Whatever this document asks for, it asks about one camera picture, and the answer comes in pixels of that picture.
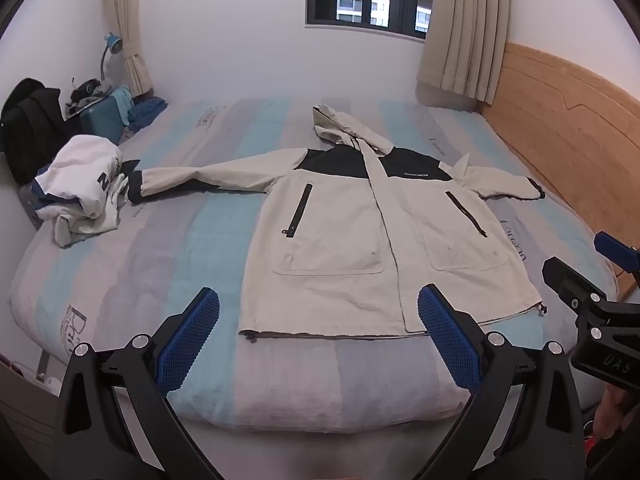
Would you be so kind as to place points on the beige black hooded jacket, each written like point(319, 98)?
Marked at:
point(340, 240)

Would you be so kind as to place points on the dark blue clothes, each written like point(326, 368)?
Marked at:
point(147, 112)

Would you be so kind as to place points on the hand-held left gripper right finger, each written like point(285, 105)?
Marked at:
point(445, 335)

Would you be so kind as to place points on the teal suitcase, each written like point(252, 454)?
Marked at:
point(102, 119)

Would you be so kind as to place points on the wooden headboard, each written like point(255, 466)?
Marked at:
point(575, 135)

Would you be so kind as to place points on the black white cloth bundle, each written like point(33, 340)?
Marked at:
point(87, 91)

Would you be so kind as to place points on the person's right hand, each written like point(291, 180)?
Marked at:
point(614, 412)

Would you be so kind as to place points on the black backpack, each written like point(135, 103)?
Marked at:
point(30, 130)

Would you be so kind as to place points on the dark framed window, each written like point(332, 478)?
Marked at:
point(370, 0)

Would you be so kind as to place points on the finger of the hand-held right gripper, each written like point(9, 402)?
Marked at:
point(570, 282)
point(617, 249)

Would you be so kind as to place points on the blue desk lamp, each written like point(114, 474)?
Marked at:
point(112, 44)

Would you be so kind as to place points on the beige curtain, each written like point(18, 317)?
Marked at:
point(127, 20)
point(465, 35)

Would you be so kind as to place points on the light blue towel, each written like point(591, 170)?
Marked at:
point(122, 102)

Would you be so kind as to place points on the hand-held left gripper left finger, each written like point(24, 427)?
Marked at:
point(192, 332)

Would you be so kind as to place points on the striped bed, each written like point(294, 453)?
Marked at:
point(200, 240)

